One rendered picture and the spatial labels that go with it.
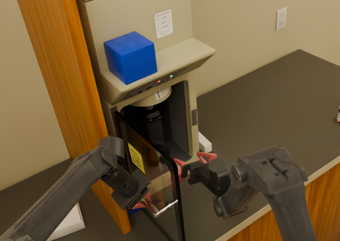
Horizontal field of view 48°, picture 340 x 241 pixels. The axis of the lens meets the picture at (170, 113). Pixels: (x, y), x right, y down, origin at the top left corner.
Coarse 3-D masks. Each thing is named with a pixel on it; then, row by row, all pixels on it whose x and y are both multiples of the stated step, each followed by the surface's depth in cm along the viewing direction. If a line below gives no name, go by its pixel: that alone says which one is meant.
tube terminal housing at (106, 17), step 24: (96, 0) 96; (120, 0) 99; (144, 0) 103; (168, 0) 108; (96, 24) 99; (120, 24) 103; (144, 24) 107; (96, 48) 102; (96, 72) 109; (192, 72) 126; (144, 96) 119; (192, 96) 131; (192, 144) 144
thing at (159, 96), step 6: (162, 90) 126; (168, 90) 129; (150, 96) 124; (156, 96) 125; (162, 96) 126; (168, 96) 128; (138, 102) 125; (144, 102) 124; (150, 102) 125; (156, 102) 125
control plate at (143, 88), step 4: (184, 68) 110; (176, 72) 110; (180, 72) 113; (168, 76) 110; (172, 76) 113; (176, 76) 117; (160, 80) 109; (164, 80) 112; (168, 80) 116; (148, 84) 106; (152, 84) 109; (156, 84) 112; (160, 84) 116; (140, 88) 105; (144, 88) 108; (132, 92) 105; (136, 92) 108; (128, 96) 108; (132, 96) 112
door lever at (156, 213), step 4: (144, 196) 109; (144, 200) 108; (148, 200) 107; (144, 204) 108; (148, 204) 106; (152, 204) 106; (168, 204) 105; (148, 208) 106; (152, 208) 105; (156, 208) 105; (164, 208) 105; (168, 208) 105; (152, 212) 105; (156, 212) 104; (160, 212) 104; (156, 216) 103
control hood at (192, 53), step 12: (168, 48) 114; (180, 48) 114; (192, 48) 113; (204, 48) 112; (156, 60) 109; (168, 60) 108; (180, 60) 108; (192, 60) 108; (204, 60) 115; (108, 72) 106; (156, 72) 104; (168, 72) 105; (108, 84) 104; (120, 84) 100; (132, 84) 100; (144, 84) 103; (108, 96) 109; (120, 96) 103
